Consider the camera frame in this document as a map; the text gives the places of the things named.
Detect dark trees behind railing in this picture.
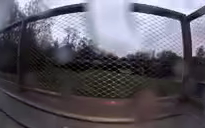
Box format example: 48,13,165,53
0,0,205,81

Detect green grass field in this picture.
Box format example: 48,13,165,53
64,68,183,99

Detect metal mesh railing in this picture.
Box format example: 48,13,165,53
0,0,205,116

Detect grey bridge deck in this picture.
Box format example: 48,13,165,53
0,74,205,128

